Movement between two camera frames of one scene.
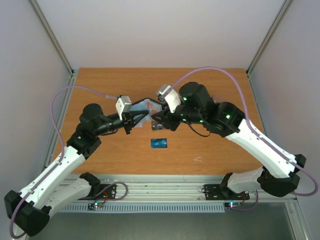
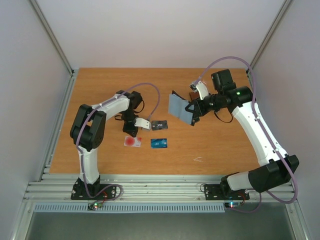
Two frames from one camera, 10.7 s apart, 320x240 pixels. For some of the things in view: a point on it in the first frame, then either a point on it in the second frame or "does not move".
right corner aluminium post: [286, 5] does not move
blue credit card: [159, 143] does not move
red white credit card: [154, 107] -> [131, 141]
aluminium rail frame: [190, 187] does not move
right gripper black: [167, 120] -> [197, 109]
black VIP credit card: [156, 125] does not move
